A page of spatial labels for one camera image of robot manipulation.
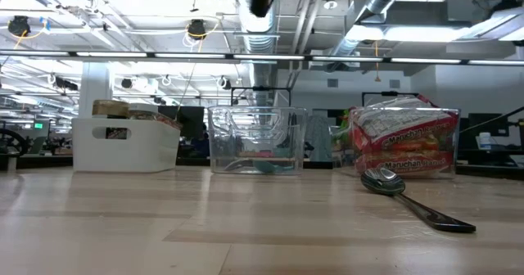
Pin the green-edged pink ramen packet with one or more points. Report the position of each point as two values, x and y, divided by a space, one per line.
346 123

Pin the white-lidded seasoning jar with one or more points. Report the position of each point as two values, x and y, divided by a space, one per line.
143 110

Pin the teal plastic spoon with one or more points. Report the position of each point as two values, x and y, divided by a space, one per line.
266 167

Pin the red roast beef ramen packet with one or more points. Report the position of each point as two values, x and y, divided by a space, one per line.
393 123

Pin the tan-lidded jar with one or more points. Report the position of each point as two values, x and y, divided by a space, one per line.
108 108

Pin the dark metal spoon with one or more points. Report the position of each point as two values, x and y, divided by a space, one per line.
380 181

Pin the red yellow ramen packet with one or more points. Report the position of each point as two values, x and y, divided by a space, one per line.
409 164

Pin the round ceiling smoke detector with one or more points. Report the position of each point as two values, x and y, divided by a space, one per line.
330 3

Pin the long ceiling light strip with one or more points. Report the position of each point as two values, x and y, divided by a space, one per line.
188 55

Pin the clear plastic container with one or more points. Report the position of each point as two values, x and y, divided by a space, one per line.
454 160
219 132

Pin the black computer monitor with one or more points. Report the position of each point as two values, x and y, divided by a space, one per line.
190 121

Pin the bright ceiling light panel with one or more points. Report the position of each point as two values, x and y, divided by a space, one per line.
409 33

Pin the white pillar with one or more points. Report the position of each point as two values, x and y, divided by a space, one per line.
95 91

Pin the white plastic bin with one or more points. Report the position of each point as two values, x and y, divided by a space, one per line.
143 148

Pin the white bottle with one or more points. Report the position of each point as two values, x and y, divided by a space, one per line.
484 141

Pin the large silver ventilation duct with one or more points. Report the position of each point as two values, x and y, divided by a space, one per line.
258 33

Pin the black stand frame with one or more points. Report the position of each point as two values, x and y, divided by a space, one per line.
262 88
380 93

